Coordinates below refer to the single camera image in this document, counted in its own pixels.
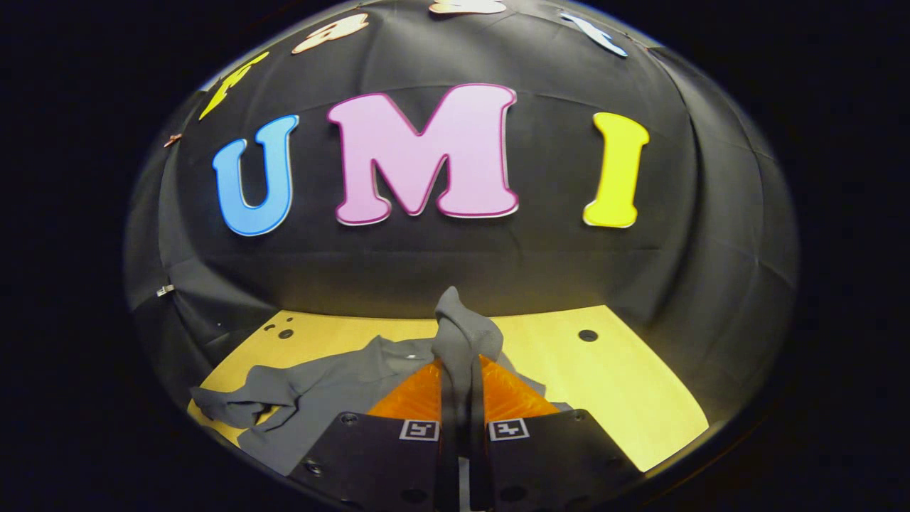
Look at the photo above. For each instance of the grey button shirt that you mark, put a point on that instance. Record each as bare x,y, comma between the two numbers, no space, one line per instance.
334,384

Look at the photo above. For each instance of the black backdrop cloth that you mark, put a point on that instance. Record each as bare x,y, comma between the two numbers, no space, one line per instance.
441,263

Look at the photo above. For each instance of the silver cloth clip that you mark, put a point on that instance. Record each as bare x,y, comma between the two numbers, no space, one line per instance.
165,290

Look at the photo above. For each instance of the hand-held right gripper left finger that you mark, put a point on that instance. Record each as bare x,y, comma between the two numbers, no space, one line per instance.
377,462

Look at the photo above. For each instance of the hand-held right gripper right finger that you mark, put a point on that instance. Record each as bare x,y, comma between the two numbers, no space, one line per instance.
554,462

